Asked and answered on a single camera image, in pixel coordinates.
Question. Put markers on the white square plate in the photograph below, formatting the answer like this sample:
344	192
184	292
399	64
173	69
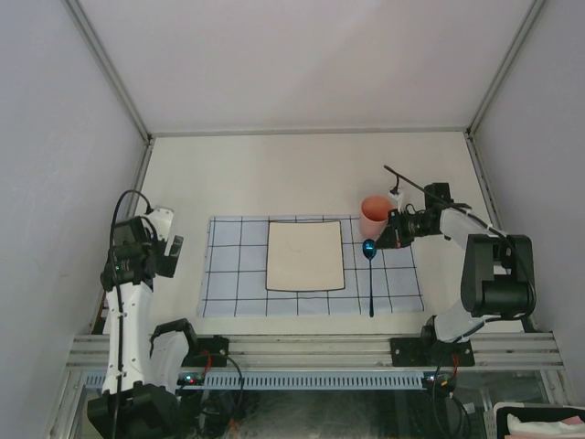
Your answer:
305	257

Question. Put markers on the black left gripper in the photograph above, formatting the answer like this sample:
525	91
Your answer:
164	264

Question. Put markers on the blue slotted cable duct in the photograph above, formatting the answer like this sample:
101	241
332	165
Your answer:
231	380

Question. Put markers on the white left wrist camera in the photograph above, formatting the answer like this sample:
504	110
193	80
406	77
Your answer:
162	220

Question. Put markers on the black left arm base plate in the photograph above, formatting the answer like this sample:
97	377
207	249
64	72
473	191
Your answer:
216	346

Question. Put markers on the light blue checked placemat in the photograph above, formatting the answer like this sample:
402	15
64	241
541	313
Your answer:
234	279

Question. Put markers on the pink plastic cup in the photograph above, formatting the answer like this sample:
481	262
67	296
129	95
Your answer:
374	216

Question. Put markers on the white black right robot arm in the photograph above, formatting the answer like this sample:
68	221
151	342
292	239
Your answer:
498	281

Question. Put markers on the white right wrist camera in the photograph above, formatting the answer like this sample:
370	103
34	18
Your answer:
397	198

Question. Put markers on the aluminium front rail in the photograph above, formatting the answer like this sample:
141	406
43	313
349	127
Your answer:
500	351

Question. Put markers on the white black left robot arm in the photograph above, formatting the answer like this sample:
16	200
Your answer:
138	396

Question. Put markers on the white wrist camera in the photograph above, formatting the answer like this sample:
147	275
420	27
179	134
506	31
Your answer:
162	220
397	198

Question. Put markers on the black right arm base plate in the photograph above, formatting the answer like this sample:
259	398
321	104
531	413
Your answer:
414	352

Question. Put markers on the white bin with cloths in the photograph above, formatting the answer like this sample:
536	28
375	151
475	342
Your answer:
522	420

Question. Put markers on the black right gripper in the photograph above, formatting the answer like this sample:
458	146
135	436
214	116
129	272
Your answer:
392	236

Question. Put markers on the blue metal spoon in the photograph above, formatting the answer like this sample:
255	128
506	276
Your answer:
369	251

